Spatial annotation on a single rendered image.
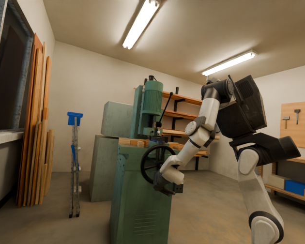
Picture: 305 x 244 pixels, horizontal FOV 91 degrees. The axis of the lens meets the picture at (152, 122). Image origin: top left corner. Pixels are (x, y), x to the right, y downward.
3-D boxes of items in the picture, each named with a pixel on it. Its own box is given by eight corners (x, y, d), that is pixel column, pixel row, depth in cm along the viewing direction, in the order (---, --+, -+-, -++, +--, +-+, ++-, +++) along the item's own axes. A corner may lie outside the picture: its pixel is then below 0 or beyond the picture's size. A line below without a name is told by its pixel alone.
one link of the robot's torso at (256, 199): (286, 234, 81) (265, 147, 91) (287, 251, 68) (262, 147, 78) (253, 227, 90) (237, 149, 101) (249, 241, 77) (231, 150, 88)
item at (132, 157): (128, 159, 118) (129, 154, 118) (124, 154, 138) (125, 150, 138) (173, 161, 131) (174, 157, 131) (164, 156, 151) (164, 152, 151)
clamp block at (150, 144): (151, 153, 114) (152, 142, 115) (146, 150, 127) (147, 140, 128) (169, 154, 119) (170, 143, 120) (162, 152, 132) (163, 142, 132)
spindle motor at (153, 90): (144, 113, 131) (148, 78, 133) (140, 114, 148) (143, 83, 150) (162, 115, 137) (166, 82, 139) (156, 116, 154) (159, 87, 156)
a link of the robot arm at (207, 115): (218, 144, 70) (226, 106, 79) (197, 130, 67) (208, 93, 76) (201, 146, 80) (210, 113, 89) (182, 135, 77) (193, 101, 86)
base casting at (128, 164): (123, 171, 117) (125, 159, 117) (116, 156, 171) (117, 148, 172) (175, 172, 131) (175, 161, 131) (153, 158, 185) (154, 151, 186)
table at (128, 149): (121, 156, 107) (122, 147, 107) (116, 149, 136) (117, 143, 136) (193, 160, 126) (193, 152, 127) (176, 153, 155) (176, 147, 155)
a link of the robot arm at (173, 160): (172, 184, 78) (188, 165, 74) (158, 174, 78) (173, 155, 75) (173, 177, 84) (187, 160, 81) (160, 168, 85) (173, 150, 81)
